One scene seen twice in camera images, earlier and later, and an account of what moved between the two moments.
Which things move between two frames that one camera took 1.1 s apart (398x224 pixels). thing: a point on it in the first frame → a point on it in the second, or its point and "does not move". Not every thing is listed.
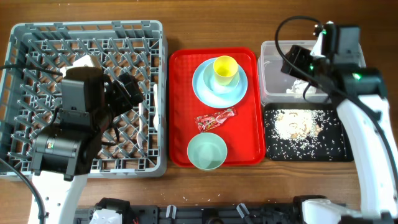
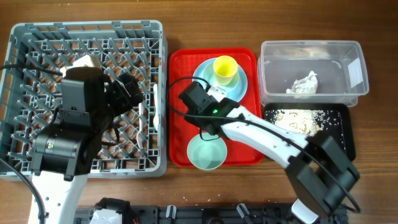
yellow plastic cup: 225,68 does not move
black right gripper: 293,60 → 189,113
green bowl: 207,151 does not move
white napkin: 300,87 does not move
